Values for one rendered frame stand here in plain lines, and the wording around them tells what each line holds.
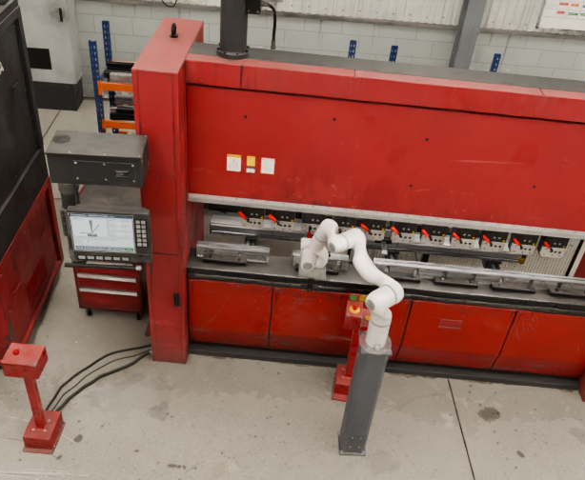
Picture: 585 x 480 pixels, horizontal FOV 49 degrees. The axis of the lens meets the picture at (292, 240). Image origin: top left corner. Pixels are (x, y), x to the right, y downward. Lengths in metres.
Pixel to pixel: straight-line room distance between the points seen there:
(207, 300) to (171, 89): 1.64
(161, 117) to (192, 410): 2.08
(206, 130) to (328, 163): 0.76
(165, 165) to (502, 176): 2.04
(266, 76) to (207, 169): 0.73
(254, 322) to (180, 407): 0.78
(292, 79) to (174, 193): 0.99
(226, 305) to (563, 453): 2.57
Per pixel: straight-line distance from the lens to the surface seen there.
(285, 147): 3.89
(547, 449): 5.00
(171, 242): 4.14
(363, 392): 4.01
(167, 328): 4.67
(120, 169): 3.52
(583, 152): 4.18
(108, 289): 5.05
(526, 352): 5.03
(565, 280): 4.78
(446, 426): 4.83
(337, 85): 3.68
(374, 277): 3.54
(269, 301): 4.50
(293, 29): 7.97
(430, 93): 3.75
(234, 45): 3.72
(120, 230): 3.73
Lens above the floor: 3.69
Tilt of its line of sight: 37 degrees down
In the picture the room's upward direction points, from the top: 6 degrees clockwise
